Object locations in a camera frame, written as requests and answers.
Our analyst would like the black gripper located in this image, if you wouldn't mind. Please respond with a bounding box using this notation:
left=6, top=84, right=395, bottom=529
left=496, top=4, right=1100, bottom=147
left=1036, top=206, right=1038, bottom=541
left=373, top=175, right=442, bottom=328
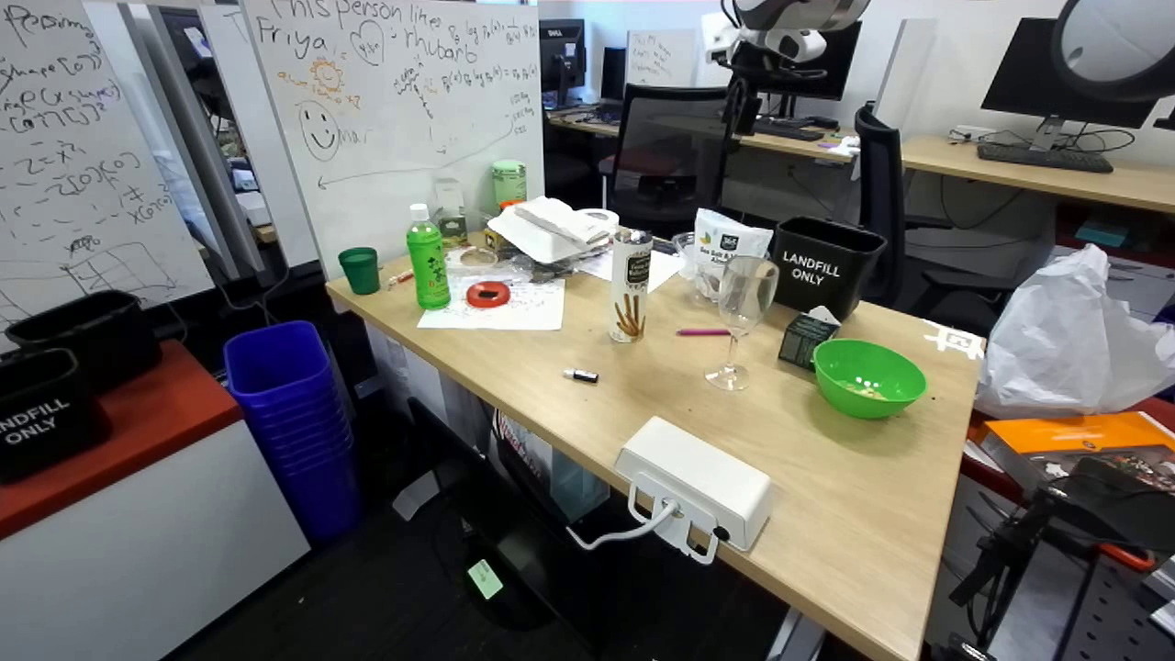
left=727, top=64, right=766, bottom=139

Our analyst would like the white almond snack package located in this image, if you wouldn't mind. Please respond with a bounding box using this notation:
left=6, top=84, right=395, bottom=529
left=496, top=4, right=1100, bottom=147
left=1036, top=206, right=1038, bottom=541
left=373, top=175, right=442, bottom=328
left=690, top=206, right=778, bottom=308

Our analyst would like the clear plastic container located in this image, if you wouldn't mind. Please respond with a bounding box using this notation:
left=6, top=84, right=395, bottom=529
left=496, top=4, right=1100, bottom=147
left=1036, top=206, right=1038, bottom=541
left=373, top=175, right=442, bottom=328
left=669, top=223, right=781, bottom=320

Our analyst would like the medium black monitor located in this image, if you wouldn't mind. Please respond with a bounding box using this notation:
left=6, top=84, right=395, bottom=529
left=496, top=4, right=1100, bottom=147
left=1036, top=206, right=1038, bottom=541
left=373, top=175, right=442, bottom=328
left=729, top=15, right=860, bottom=139

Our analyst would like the small white board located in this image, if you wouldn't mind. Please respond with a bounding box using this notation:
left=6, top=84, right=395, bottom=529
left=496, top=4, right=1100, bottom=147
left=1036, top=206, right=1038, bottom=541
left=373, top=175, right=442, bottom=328
left=624, top=27, right=701, bottom=90

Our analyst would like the black mesh office chair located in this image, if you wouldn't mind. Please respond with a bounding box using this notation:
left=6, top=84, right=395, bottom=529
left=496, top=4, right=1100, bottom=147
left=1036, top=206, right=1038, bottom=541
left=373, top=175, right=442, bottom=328
left=597, top=80, right=743, bottom=243

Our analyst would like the black padded office chair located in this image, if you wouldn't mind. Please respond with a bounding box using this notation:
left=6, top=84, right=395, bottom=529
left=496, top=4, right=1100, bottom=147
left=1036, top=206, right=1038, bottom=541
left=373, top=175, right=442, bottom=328
left=850, top=99, right=1061, bottom=342

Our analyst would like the small black monitor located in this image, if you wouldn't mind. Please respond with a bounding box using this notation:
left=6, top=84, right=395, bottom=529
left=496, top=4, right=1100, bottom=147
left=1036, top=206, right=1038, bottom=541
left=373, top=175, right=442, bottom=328
left=536, top=15, right=592, bottom=104

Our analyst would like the black landfill bin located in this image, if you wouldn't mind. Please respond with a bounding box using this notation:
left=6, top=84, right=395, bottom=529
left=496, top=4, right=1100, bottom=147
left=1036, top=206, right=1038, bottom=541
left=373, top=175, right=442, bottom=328
left=771, top=217, right=893, bottom=322

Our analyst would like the stack of white food containers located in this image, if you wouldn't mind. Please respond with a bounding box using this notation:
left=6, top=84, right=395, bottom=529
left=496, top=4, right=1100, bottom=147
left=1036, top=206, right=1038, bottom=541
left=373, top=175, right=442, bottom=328
left=484, top=194, right=622, bottom=270

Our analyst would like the green lidded canister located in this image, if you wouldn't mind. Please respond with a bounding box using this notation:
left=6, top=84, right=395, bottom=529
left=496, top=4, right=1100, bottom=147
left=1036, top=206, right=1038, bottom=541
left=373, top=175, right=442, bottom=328
left=488, top=157, right=530, bottom=215

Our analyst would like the dark green card box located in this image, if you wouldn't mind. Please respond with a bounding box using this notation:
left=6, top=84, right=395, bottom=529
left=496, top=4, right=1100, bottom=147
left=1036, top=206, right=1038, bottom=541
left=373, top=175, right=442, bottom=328
left=775, top=304, right=843, bottom=376

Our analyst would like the large black monitor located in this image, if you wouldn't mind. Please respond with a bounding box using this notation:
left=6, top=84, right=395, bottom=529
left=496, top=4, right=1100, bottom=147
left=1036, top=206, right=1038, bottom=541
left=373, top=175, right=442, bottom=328
left=978, top=10, right=1175, bottom=155

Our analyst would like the clear wine glass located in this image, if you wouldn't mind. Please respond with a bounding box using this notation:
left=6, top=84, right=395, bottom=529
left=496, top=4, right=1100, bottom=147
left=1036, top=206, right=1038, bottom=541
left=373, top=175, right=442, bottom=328
left=701, top=254, right=781, bottom=397

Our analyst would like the green plastic bowl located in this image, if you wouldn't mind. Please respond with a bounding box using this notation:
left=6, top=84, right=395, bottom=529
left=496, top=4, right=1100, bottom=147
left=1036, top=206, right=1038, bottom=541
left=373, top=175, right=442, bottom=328
left=806, top=335, right=928, bottom=421

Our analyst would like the black keyboard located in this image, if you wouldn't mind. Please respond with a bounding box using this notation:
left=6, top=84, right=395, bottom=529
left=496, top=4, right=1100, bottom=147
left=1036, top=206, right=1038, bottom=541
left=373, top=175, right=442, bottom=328
left=974, top=137, right=1115, bottom=175

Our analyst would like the blank white paper sheet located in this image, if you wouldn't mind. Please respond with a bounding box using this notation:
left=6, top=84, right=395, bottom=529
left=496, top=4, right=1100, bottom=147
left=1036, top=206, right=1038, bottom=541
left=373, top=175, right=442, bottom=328
left=416, top=270, right=568, bottom=335

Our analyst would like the clear plastic bottle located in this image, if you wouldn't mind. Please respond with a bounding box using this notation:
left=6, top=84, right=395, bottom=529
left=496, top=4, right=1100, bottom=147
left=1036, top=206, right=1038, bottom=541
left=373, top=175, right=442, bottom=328
left=428, top=175, right=473, bottom=243

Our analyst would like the white tape mark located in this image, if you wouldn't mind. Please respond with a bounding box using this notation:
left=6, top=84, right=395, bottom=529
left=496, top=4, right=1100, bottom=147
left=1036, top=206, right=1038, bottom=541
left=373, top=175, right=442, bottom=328
left=925, top=322, right=989, bottom=363

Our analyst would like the red tape roll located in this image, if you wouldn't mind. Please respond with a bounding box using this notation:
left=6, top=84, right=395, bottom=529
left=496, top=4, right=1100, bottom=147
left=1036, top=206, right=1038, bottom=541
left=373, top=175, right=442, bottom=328
left=461, top=279, right=513, bottom=314

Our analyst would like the whiteboard with smiley drawing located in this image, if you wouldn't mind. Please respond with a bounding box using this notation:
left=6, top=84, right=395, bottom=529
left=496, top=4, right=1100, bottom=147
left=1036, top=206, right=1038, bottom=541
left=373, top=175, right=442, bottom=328
left=238, top=0, right=547, bottom=279

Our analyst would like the green plastic bottle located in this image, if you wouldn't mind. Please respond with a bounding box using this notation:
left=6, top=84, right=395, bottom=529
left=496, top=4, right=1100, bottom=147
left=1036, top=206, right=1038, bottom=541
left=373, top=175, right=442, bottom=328
left=405, top=199, right=456, bottom=314

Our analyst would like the white power strip box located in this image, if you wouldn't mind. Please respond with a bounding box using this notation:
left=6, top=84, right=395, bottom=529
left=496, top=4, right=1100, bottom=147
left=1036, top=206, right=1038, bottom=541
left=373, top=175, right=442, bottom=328
left=614, top=417, right=778, bottom=560

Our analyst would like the white plastic bag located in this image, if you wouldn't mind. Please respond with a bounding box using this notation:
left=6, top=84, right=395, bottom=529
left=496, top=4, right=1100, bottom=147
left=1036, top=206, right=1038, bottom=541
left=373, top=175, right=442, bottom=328
left=974, top=243, right=1175, bottom=419

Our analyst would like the green cup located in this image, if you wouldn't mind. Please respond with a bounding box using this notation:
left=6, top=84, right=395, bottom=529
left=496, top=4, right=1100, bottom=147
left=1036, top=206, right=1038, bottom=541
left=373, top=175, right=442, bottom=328
left=338, top=243, right=387, bottom=298

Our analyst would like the black equipment stand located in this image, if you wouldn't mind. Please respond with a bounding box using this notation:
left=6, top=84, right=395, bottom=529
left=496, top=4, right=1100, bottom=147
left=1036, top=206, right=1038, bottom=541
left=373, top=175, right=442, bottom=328
left=948, top=488, right=1159, bottom=661

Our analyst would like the black computer case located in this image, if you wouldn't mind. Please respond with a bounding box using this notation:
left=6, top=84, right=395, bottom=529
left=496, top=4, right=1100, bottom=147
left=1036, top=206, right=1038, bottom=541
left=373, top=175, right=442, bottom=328
left=407, top=464, right=615, bottom=637

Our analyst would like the stack of blue bins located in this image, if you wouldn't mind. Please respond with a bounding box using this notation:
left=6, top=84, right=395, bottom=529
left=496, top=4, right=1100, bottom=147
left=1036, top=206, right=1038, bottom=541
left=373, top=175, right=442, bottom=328
left=221, top=320, right=363, bottom=547

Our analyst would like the whiteboard with dense writing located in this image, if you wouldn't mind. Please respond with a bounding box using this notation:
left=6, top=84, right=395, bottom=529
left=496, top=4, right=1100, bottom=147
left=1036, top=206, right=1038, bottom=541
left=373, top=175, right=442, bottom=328
left=0, top=0, right=218, bottom=335

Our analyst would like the plain black bin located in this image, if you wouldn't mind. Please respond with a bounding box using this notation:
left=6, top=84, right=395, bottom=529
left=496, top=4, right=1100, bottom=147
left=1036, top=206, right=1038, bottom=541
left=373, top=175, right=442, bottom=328
left=3, top=287, right=163, bottom=397

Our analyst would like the white cabinet with red top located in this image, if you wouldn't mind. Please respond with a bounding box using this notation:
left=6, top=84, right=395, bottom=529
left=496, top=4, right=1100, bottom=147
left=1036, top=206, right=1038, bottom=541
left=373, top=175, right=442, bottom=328
left=0, top=337, right=317, bottom=661

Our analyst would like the black bin with white lettering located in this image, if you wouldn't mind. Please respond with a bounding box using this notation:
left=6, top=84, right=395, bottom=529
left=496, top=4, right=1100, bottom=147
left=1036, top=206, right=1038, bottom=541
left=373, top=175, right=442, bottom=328
left=0, top=344, right=111, bottom=484

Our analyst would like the white power cable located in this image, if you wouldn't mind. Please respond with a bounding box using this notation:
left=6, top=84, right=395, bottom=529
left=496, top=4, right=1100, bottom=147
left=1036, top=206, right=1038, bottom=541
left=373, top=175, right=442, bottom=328
left=560, top=483, right=727, bottom=570

